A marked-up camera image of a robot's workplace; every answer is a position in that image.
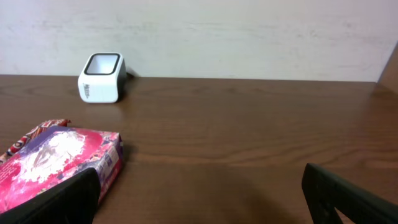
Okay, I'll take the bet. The purple red snack bag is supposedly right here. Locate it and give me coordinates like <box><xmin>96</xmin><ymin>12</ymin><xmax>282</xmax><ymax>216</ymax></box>
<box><xmin>1</xmin><ymin>126</ymin><xmax>123</xmax><ymax>212</ymax></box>

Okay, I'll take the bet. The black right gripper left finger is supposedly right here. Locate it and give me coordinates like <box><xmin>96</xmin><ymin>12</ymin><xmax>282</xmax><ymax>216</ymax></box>
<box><xmin>1</xmin><ymin>168</ymin><xmax>101</xmax><ymax>224</ymax></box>

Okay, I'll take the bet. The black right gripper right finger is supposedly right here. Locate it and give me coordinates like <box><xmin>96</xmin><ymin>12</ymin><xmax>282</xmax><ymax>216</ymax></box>
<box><xmin>302</xmin><ymin>163</ymin><xmax>397</xmax><ymax>224</ymax></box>

